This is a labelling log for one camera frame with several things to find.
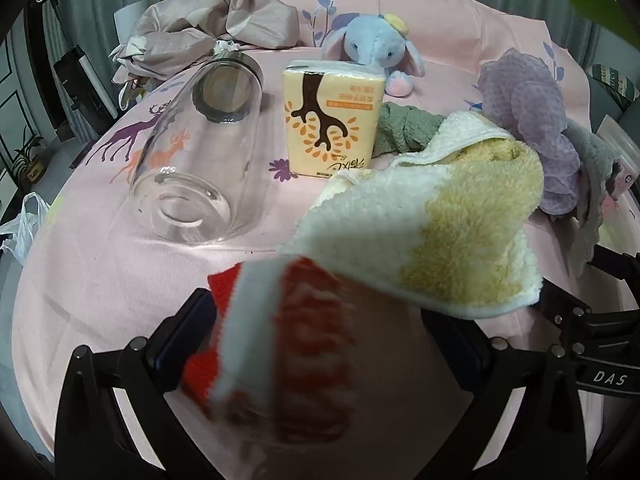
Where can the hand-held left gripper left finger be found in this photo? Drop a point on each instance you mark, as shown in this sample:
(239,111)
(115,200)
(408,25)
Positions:
(186,336)

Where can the pink printed bedsheet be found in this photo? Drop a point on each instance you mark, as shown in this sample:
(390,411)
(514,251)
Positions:
(100,285)

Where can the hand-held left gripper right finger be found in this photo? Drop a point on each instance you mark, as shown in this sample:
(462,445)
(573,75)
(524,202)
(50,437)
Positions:
(462,357)

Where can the grey panelled cabinet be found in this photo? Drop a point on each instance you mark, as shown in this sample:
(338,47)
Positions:
(15,90)

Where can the patterned cushion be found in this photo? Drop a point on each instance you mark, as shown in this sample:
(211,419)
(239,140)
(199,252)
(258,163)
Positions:
(610,74)

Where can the yellow and white fluffy towel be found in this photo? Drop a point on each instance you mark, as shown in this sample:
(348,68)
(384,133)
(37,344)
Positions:
(450,220)

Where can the crumpled beige cloth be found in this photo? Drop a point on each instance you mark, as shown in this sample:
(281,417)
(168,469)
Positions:
(200,25)

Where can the red and white sock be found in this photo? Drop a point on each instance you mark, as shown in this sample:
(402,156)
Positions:
(305,340)

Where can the white plastic bag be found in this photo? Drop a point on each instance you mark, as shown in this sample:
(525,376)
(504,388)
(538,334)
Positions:
(25,230)

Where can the grey fluffy cloth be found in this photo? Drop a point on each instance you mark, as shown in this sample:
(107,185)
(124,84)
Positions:
(595,160)

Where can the clear glass jar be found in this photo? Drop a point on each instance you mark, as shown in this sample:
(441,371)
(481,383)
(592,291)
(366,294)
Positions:
(200,160)

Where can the yellow tissue pack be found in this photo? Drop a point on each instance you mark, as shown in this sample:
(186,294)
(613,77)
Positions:
(325,110)

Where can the green knitted cloth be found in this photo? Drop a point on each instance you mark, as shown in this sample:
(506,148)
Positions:
(405,127)

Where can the blue elephant plush toy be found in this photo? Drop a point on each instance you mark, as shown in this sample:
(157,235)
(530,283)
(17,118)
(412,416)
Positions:
(370,45)

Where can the small potted plant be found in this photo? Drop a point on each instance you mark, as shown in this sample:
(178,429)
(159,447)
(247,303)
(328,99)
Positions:
(29,160)

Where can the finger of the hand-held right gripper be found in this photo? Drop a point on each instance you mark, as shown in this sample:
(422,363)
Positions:
(567,307)
(617,264)

